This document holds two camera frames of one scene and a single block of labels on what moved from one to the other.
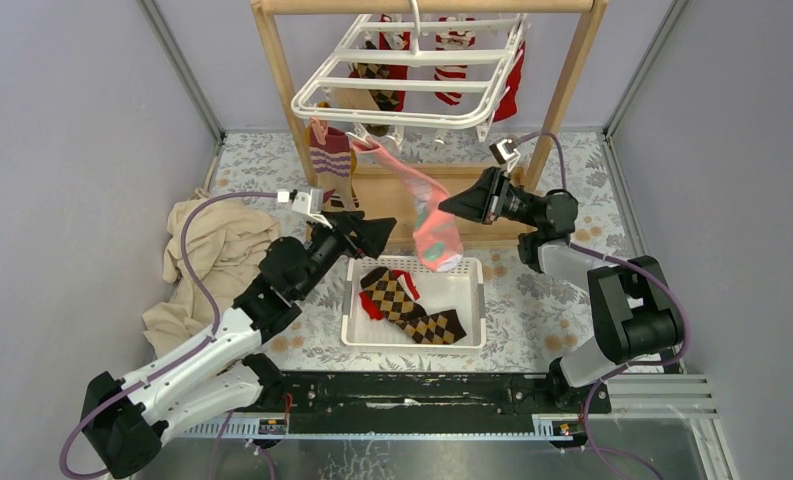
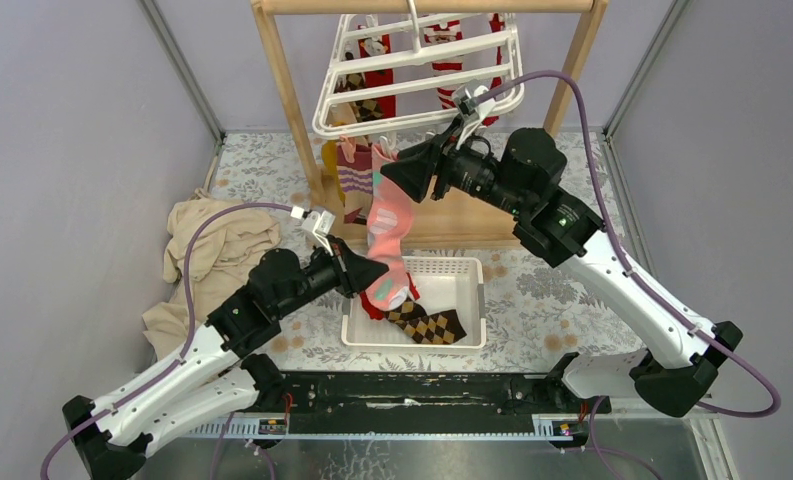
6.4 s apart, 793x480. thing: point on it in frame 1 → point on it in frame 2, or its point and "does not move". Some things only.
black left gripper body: [327, 244] → [337, 269]
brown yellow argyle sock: [443, 328] does not move
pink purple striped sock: [332, 163] → [356, 183]
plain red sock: [508, 107] → [495, 26]
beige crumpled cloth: [225, 239] does not move
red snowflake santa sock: [373, 309] does not move
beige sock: [353, 99] → [340, 114]
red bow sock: [395, 41] → [375, 46]
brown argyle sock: [386, 100] → [361, 110]
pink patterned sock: [436, 237] → [389, 228]
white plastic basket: [460, 290] does not move
